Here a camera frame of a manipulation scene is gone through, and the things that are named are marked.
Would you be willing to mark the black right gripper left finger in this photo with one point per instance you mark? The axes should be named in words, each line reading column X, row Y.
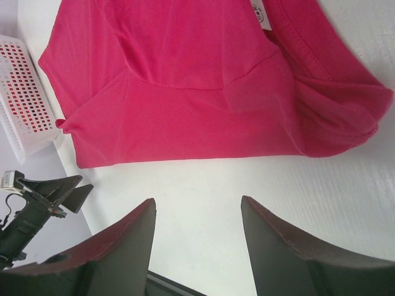
column 114, row 261

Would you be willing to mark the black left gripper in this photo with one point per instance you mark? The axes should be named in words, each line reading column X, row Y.
column 43, row 200

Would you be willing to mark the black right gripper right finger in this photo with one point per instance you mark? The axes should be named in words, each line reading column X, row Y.
column 286, row 260

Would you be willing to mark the pink t shirt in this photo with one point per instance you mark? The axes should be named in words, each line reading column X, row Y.
column 144, row 81

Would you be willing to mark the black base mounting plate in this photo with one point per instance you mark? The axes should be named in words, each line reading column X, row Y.
column 159, row 285

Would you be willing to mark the white perforated plastic basket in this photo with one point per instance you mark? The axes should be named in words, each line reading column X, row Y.
column 26, row 114

